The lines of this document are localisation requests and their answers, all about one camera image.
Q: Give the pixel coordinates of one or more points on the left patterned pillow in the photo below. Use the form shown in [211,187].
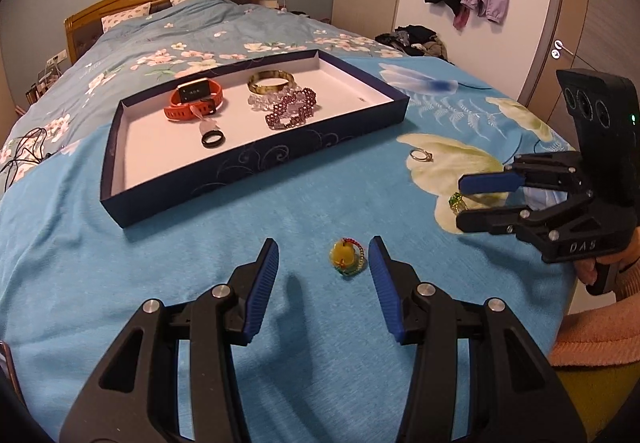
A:
[112,20]

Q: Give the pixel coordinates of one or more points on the teal floral duvet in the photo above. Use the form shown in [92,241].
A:
[142,53]

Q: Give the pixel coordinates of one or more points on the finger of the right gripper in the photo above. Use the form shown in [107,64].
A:
[524,222]
[556,171]

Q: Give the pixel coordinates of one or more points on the pile of dark clothes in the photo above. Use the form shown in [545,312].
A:
[415,40]

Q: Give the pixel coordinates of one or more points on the orange smart watch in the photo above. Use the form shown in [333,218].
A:
[193,100]

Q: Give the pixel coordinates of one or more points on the person's right hand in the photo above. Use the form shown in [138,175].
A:
[586,269]

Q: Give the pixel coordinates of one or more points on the tortoiseshell bangle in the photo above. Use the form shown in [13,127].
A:
[270,81]

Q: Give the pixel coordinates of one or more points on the navy tray white inside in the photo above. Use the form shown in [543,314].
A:
[152,164]

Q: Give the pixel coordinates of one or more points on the pink sleeve forearm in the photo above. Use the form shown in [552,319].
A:
[608,336]

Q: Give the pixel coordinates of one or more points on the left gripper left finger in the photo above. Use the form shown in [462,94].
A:
[132,394]

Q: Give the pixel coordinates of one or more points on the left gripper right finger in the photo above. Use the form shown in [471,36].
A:
[478,376]

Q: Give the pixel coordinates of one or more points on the pink pendant charm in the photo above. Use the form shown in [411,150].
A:
[206,124]

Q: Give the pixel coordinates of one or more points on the blue floral blanket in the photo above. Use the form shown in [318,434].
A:
[323,368]

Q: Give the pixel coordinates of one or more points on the door handle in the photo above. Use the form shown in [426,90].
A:
[559,49]

